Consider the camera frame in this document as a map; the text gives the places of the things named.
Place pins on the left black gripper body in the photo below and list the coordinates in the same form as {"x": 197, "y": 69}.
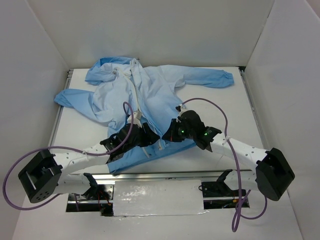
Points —
{"x": 146, "y": 135}

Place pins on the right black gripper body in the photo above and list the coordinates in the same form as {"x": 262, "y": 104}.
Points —
{"x": 172, "y": 131}

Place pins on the light blue hooded jacket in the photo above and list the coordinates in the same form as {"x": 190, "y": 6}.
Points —
{"x": 150, "y": 90}

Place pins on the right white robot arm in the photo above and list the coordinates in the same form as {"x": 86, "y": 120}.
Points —
{"x": 271, "y": 173}

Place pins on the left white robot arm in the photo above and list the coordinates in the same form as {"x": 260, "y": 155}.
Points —
{"x": 50, "y": 173}

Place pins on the white foam block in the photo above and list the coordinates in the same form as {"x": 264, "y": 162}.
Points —
{"x": 157, "y": 198}

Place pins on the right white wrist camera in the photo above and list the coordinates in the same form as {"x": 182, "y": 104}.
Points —
{"x": 181, "y": 109}

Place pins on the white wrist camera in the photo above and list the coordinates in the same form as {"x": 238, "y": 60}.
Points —
{"x": 135, "y": 119}
{"x": 181, "y": 109}

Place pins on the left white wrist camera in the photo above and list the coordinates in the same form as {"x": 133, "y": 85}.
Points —
{"x": 135, "y": 119}

